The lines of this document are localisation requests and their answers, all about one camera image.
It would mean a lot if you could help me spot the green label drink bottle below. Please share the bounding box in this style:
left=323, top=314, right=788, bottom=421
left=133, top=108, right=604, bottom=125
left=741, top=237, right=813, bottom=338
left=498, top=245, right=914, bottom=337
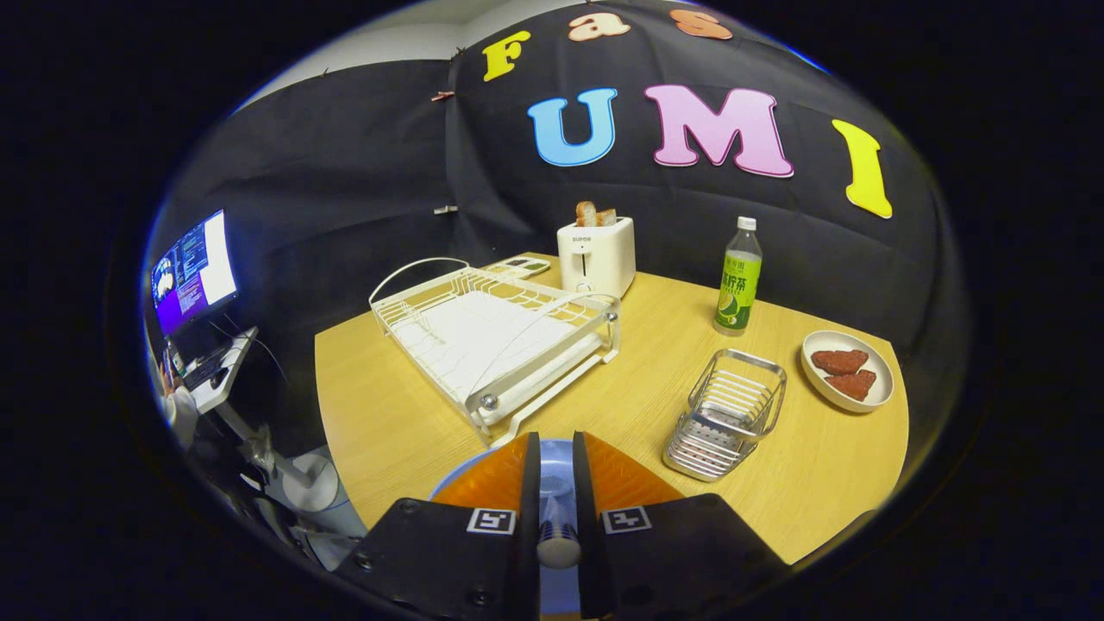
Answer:
left=712, top=215, right=765, bottom=338

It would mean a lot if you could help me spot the black backdrop cloth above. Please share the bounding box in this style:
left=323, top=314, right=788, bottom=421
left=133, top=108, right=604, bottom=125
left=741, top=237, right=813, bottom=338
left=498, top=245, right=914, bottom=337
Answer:
left=142, top=0, right=972, bottom=484

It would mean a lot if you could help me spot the white shallow dish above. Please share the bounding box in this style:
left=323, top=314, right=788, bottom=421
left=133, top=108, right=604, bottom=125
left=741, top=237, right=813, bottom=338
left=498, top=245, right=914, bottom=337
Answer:
left=800, top=329, right=896, bottom=415

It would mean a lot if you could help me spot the metal spoon with striped handle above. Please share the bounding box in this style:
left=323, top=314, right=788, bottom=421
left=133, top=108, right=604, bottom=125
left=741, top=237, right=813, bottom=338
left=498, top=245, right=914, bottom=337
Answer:
left=536, top=470, right=583, bottom=571

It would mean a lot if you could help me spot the white toaster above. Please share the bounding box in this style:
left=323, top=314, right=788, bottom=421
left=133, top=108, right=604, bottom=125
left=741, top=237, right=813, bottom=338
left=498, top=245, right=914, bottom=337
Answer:
left=555, top=216, right=637, bottom=301

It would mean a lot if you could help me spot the metal wire basket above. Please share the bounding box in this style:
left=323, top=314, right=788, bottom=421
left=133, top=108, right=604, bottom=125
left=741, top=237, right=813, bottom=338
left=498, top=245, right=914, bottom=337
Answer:
left=662, top=348, right=788, bottom=483

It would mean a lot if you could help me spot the white standing desk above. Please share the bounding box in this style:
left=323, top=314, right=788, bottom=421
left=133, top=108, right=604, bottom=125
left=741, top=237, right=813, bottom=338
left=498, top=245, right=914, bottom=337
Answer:
left=185, top=325, right=342, bottom=515

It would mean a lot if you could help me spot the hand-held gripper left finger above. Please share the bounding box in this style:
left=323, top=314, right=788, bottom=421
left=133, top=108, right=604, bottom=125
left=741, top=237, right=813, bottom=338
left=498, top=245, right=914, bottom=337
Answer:
left=332, top=431, right=543, bottom=621

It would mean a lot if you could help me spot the red meat piece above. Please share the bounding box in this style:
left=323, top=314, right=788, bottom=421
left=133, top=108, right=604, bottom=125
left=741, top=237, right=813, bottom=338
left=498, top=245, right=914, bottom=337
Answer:
left=823, top=368, right=878, bottom=403
left=810, top=348, right=870, bottom=377

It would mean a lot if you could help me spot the blue plate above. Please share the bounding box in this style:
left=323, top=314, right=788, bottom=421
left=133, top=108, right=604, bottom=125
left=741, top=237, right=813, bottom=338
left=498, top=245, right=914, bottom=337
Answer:
left=428, top=437, right=606, bottom=616

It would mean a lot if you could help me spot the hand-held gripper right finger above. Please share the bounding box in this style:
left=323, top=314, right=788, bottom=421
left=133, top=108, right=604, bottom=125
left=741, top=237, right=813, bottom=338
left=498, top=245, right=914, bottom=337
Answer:
left=572, top=430, right=791, bottom=621

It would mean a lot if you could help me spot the black keyboard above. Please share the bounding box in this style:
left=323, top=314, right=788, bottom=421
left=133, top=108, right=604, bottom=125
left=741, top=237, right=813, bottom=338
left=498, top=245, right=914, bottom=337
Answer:
left=180, top=344, right=231, bottom=392

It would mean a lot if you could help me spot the white wire dish rack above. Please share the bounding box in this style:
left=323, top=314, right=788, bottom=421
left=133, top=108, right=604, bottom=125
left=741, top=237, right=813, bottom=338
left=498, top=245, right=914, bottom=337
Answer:
left=368, top=256, right=623, bottom=450

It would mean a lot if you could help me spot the computer monitor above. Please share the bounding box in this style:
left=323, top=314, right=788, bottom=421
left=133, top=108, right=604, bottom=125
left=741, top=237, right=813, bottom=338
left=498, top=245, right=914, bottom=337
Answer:
left=150, top=208, right=241, bottom=338

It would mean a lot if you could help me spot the divided seasoning tray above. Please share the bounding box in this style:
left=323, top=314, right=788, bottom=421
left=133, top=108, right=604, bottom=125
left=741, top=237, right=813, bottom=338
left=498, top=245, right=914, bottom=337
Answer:
left=482, top=255, right=552, bottom=279

